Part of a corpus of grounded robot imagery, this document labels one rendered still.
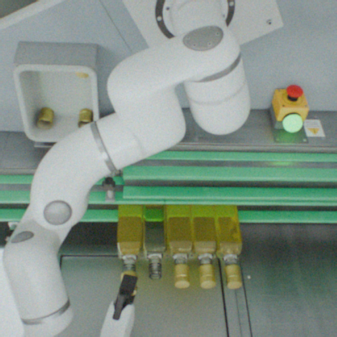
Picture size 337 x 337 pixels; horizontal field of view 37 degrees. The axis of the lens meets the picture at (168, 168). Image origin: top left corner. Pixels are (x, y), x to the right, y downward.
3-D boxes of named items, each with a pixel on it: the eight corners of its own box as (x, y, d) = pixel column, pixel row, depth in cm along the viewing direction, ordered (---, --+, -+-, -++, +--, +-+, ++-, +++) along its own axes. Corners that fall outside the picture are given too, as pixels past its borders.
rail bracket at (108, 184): (105, 176, 124) (103, 216, 116) (103, 127, 111) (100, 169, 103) (117, 176, 124) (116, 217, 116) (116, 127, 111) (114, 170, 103)
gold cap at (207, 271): (197, 271, 115) (199, 289, 112) (199, 263, 112) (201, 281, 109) (213, 271, 115) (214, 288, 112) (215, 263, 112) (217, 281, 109)
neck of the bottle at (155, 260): (148, 260, 115) (148, 280, 112) (148, 254, 113) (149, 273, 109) (160, 260, 115) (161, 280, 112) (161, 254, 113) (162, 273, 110)
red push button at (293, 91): (285, 104, 118) (288, 93, 116) (282, 93, 121) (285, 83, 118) (301, 105, 119) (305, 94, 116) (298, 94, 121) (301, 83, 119)
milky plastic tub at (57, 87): (31, 116, 126) (27, 141, 120) (17, 41, 109) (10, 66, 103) (101, 118, 127) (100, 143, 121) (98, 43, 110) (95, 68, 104)
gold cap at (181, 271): (172, 271, 114) (173, 288, 111) (174, 263, 111) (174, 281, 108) (187, 271, 114) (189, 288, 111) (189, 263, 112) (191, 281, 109)
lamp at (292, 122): (280, 126, 121) (282, 134, 119) (284, 112, 118) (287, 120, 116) (298, 126, 122) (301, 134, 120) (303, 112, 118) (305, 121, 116)
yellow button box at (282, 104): (268, 108, 127) (274, 129, 122) (275, 85, 121) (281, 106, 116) (295, 109, 127) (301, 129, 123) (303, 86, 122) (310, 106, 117)
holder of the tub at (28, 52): (35, 130, 130) (31, 153, 125) (18, 41, 109) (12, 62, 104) (102, 131, 131) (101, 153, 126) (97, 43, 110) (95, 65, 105)
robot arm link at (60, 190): (97, 115, 84) (18, 149, 84) (93, 127, 71) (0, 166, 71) (129, 187, 88) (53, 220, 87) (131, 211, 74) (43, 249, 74)
